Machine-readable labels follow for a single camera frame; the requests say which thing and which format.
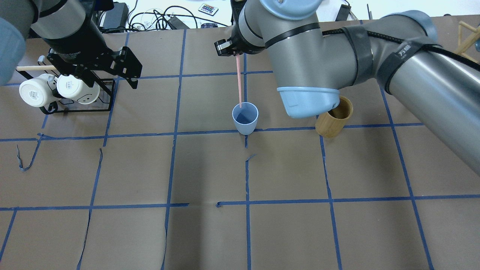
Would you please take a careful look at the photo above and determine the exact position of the light blue plastic cup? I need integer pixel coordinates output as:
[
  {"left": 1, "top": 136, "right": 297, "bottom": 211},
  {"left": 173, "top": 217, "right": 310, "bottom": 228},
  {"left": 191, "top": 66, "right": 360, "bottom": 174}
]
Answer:
[{"left": 232, "top": 102, "right": 259, "bottom": 136}]

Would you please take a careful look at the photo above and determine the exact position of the white mug near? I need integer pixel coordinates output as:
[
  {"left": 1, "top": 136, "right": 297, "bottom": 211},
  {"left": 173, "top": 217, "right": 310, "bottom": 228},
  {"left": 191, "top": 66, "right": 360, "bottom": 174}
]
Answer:
[{"left": 19, "top": 73, "right": 60, "bottom": 108}]

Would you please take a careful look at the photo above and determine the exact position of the white mug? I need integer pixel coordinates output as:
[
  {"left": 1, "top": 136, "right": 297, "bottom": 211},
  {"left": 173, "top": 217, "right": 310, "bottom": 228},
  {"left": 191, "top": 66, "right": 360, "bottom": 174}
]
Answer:
[
  {"left": 19, "top": 73, "right": 60, "bottom": 108},
  {"left": 56, "top": 75, "right": 101, "bottom": 105}
]

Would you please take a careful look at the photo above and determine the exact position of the white remote control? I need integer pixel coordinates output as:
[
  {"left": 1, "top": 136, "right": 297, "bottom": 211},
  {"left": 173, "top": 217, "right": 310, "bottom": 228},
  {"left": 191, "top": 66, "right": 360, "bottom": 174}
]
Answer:
[{"left": 198, "top": 3, "right": 219, "bottom": 17}]

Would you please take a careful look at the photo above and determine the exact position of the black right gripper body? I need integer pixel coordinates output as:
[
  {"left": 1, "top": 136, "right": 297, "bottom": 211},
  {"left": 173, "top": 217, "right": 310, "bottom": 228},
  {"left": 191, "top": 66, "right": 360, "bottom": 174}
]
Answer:
[{"left": 214, "top": 38, "right": 244, "bottom": 57}]

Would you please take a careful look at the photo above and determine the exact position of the wooden cup tree stand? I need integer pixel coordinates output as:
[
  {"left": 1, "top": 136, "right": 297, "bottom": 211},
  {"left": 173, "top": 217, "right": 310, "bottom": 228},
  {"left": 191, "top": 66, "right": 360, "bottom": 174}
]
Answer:
[{"left": 454, "top": 21, "right": 480, "bottom": 64}]

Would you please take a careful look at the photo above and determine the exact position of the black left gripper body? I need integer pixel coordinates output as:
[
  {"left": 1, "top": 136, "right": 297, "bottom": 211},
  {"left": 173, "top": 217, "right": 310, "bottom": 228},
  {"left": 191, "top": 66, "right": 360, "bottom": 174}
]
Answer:
[{"left": 47, "top": 46, "right": 143, "bottom": 89}]

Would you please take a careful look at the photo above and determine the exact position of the white mug far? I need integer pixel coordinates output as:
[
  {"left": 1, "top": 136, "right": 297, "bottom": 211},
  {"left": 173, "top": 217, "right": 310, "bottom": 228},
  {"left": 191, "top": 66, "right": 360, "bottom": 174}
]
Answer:
[{"left": 56, "top": 75, "right": 101, "bottom": 105}]

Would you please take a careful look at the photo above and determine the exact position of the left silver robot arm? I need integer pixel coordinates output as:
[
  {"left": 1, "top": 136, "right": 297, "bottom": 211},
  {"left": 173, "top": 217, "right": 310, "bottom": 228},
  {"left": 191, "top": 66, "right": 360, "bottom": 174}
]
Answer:
[{"left": 0, "top": 0, "right": 143, "bottom": 89}]

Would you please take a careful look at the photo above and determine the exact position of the bamboo chopstick holder cup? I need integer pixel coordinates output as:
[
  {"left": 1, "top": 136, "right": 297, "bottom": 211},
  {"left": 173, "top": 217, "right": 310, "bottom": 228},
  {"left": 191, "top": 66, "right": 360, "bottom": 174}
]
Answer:
[{"left": 315, "top": 96, "right": 354, "bottom": 138}]

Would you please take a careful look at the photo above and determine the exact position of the black power adapter brick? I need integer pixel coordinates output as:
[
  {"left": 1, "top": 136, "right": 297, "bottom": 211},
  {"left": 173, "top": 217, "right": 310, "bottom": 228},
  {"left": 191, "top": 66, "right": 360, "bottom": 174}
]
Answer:
[{"left": 100, "top": 2, "right": 129, "bottom": 33}]

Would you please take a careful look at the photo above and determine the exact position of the black wire mug rack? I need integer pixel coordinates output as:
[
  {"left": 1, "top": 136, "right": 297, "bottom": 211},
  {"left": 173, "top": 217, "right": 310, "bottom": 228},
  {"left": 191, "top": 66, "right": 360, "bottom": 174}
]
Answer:
[{"left": 39, "top": 66, "right": 116, "bottom": 115}]

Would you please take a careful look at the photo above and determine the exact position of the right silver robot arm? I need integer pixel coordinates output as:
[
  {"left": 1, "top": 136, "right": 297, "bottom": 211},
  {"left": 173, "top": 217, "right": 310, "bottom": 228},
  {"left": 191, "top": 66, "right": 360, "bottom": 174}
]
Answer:
[{"left": 214, "top": 0, "right": 480, "bottom": 173}]

